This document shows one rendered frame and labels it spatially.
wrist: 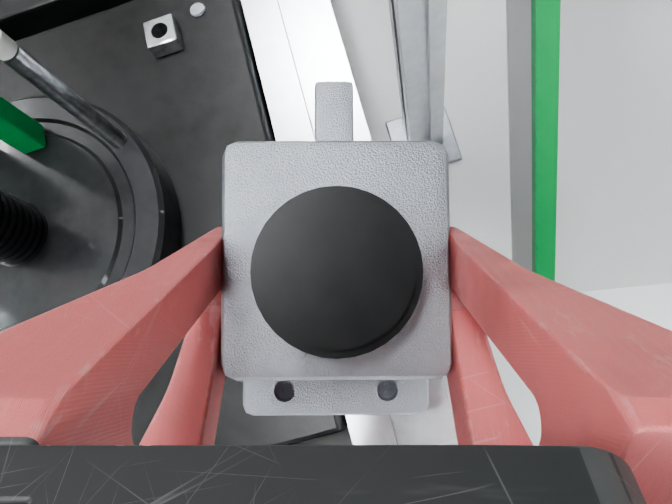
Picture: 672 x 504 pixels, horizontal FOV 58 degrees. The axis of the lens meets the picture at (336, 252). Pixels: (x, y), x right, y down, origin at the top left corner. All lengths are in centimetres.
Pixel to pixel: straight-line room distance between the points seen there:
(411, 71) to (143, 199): 14
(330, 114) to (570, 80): 8
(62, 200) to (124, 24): 11
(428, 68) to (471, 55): 13
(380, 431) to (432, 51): 17
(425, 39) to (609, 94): 10
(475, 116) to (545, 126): 24
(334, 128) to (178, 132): 16
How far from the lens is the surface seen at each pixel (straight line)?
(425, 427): 27
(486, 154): 40
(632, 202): 24
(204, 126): 31
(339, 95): 16
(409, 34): 28
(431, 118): 35
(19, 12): 40
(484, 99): 42
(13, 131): 31
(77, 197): 30
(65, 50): 37
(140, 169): 29
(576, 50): 21
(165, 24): 33
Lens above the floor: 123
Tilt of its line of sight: 74 degrees down
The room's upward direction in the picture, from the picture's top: 35 degrees counter-clockwise
